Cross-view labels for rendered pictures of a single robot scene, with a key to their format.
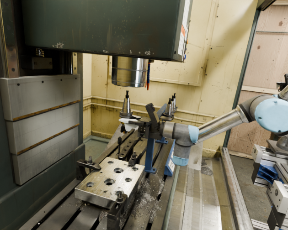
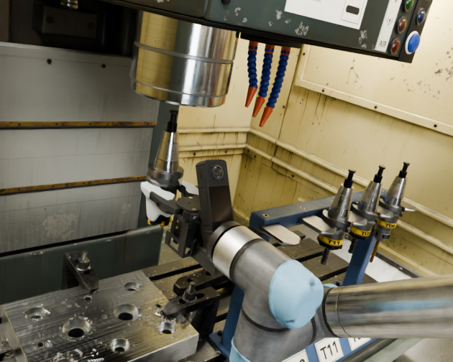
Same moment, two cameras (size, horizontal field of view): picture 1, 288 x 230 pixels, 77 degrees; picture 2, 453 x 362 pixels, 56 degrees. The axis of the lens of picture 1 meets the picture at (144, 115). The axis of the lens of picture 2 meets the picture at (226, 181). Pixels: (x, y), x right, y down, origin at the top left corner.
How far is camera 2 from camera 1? 47 cm
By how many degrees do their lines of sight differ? 30
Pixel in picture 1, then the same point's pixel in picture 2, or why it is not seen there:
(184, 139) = (256, 302)
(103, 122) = (258, 197)
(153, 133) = (201, 249)
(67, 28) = not seen: outside the picture
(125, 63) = (146, 30)
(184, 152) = (252, 343)
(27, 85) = (7, 60)
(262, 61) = not seen: outside the picture
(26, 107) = not seen: outside the picture
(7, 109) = not seen: outside the picture
